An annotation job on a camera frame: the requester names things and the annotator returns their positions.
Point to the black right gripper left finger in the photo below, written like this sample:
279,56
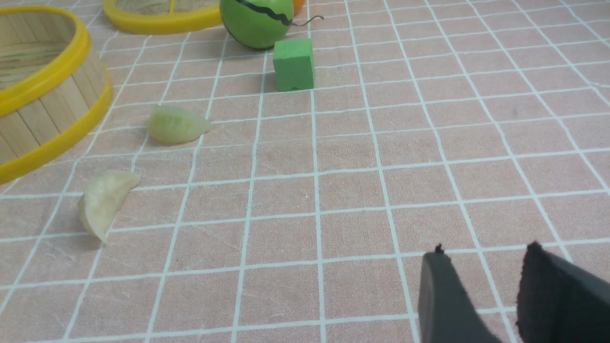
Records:
446,314

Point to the green toy watermelon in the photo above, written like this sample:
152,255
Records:
259,24

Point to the pale green dumpling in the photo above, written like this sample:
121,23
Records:
171,125

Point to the green foam block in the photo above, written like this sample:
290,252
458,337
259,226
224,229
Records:
294,66

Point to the pink grid tablecloth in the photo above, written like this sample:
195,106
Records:
301,217

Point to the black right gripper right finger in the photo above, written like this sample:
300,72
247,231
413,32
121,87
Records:
559,302

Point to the cream white dumpling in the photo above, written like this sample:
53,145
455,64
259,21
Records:
102,199

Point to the orange toy fruit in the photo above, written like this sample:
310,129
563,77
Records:
298,5

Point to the steamer lid yellow rim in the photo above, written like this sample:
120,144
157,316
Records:
162,17

